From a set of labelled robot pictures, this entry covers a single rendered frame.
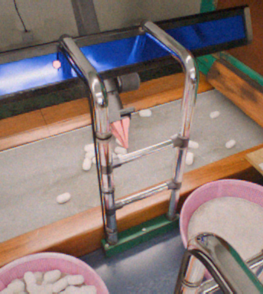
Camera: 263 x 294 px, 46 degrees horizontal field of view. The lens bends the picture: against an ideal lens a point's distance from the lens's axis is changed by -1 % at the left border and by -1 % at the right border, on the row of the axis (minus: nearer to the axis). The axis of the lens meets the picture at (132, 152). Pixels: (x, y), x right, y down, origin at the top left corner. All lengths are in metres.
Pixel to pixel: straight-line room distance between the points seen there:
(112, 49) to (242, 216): 0.47
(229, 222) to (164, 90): 0.50
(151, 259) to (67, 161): 0.34
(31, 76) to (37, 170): 0.36
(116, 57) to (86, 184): 0.35
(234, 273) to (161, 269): 0.49
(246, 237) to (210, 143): 0.30
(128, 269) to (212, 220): 0.22
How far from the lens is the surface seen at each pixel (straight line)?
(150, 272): 0.73
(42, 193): 0.79
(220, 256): 0.25
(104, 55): 0.57
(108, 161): 0.50
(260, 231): 0.76
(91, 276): 0.64
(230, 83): 1.00
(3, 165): 0.88
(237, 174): 0.82
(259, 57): 0.98
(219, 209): 0.76
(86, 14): 0.94
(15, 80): 0.54
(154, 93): 1.04
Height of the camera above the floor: 1.34
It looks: 44 degrees down
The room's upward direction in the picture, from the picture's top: straight up
